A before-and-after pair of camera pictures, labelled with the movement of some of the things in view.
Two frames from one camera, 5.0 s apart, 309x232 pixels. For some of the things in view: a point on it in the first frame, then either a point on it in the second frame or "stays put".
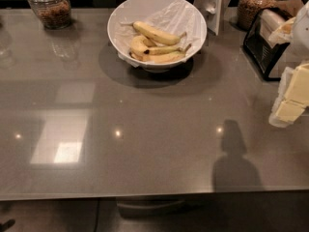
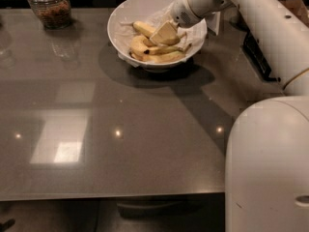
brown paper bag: x=293 y=6 stays put
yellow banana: x=158 y=36 stays put
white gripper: x=301 y=29 -> x=181 y=14
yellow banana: x=161 y=58 stays put
